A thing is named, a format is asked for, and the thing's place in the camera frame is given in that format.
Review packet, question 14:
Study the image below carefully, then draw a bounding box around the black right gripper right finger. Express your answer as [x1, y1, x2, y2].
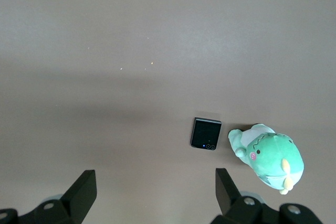
[214, 168, 320, 224]

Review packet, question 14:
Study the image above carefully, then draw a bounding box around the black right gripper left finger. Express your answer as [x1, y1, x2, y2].
[0, 170, 97, 224]

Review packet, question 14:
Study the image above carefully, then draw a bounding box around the black flip phone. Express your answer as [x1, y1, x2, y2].
[189, 116, 223, 153]

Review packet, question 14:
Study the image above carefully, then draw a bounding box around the green plush dinosaur toy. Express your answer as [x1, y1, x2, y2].
[227, 123, 305, 196]

